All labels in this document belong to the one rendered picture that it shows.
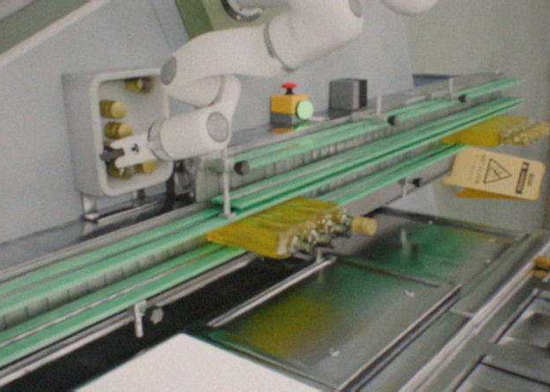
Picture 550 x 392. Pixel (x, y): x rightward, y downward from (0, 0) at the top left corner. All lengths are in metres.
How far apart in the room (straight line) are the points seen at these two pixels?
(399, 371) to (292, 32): 0.56
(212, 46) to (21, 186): 0.45
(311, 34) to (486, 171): 3.79
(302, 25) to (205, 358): 0.57
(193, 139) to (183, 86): 0.09
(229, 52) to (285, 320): 0.52
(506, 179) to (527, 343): 3.37
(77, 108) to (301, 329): 0.57
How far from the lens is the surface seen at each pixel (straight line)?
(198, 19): 1.38
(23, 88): 1.19
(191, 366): 1.09
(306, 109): 1.60
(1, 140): 1.18
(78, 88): 1.19
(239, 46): 0.96
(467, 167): 4.64
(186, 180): 1.29
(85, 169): 1.22
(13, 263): 1.09
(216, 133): 1.01
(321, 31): 0.89
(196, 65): 0.97
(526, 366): 1.18
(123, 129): 1.24
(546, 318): 1.39
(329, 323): 1.20
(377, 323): 1.21
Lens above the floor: 1.78
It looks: 37 degrees down
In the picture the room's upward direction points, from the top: 101 degrees clockwise
